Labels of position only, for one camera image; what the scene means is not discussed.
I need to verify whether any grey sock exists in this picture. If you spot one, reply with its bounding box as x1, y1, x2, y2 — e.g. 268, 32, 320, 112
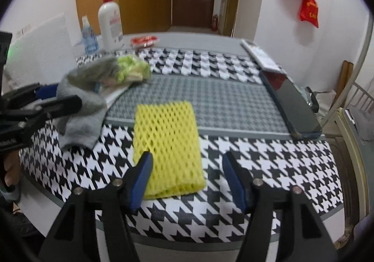
54, 56, 119, 151

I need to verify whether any yellow foam net sleeve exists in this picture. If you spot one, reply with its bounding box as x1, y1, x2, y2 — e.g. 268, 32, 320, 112
133, 101, 206, 200

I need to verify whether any person's left hand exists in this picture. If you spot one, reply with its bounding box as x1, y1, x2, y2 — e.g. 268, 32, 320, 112
4, 151, 21, 202

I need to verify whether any blue spray bottle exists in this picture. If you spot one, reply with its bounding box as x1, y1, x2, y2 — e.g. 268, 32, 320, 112
82, 15, 99, 54

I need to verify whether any green foam net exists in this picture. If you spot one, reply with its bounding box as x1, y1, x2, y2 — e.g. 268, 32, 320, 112
116, 55, 151, 84

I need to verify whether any white lotion pump bottle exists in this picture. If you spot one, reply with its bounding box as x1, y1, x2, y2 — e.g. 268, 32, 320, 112
98, 0, 124, 52

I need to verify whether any black smartphone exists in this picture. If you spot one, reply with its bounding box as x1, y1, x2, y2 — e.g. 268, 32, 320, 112
259, 70, 322, 140

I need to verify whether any red snack packet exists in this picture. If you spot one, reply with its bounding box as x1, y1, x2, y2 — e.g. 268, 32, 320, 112
130, 35, 159, 49

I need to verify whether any houndstooth table mat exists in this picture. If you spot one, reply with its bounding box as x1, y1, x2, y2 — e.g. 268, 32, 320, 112
21, 48, 344, 250

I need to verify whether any metal bunk bed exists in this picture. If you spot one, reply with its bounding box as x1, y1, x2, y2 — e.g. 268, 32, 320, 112
322, 15, 373, 221

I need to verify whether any white remote control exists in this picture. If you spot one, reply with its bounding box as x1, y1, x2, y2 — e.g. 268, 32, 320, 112
241, 39, 282, 73

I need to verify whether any red fire extinguisher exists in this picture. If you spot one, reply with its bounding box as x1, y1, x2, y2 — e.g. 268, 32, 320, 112
211, 15, 219, 32

